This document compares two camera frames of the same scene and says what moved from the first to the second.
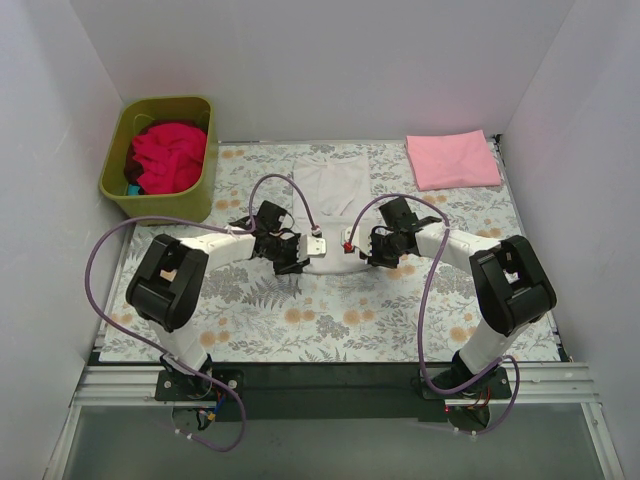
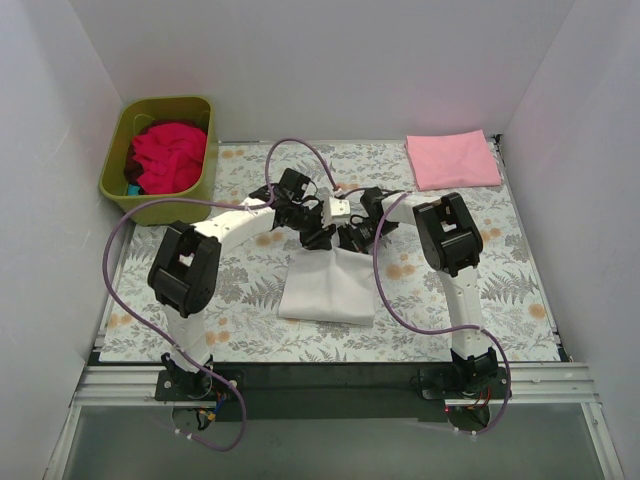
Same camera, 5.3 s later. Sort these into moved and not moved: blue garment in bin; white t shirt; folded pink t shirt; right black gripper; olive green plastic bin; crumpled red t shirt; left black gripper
Moved: left black gripper; white t shirt; right black gripper
Not moved: folded pink t shirt; olive green plastic bin; blue garment in bin; crumpled red t shirt
